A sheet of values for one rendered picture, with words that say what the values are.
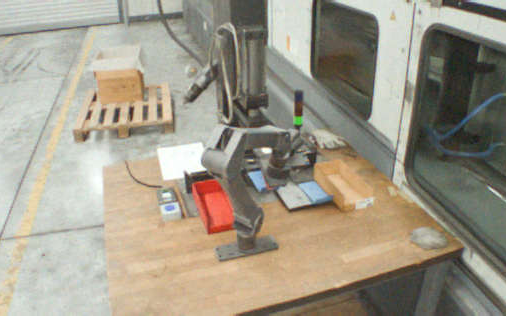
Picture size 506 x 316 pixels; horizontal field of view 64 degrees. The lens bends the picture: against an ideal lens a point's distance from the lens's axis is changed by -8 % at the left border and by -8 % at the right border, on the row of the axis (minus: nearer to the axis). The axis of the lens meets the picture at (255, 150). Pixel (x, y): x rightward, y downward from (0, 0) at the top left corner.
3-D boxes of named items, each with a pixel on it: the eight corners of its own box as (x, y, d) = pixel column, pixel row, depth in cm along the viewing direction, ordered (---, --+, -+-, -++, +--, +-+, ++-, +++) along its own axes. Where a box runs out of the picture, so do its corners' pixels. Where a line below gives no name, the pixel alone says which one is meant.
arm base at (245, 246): (211, 229, 135) (217, 242, 129) (272, 216, 140) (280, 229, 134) (213, 248, 138) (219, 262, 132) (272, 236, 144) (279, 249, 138)
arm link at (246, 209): (250, 210, 139) (214, 142, 116) (266, 217, 136) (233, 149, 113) (238, 225, 137) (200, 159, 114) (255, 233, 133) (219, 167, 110)
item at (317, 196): (316, 206, 156) (317, 199, 154) (298, 185, 168) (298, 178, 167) (333, 202, 158) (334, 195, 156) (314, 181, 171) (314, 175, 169)
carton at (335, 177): (342, 214, 156) (344, 196, 152) (313, 180, 177) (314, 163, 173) (372, 207, 159) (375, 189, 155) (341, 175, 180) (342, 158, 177)
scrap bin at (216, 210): (208, 235, 145) (206, 220, 142) (192, 196, 166) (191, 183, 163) (242, 228, 148) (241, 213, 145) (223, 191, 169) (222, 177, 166)
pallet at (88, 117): (89, 101, 520) (88, 90, 514) (169, 93, 538) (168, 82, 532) (74, 142, 416) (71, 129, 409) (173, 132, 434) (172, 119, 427)
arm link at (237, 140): (272, 124, 138) (206, 124, 113) (296, 131, 133) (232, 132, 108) (264, 161, 141) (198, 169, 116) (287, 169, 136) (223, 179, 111)
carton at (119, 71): (102, 87, 521) (96, 47, 498) (150, 83, 530) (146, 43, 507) (93, 107, 462) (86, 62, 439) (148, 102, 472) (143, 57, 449)
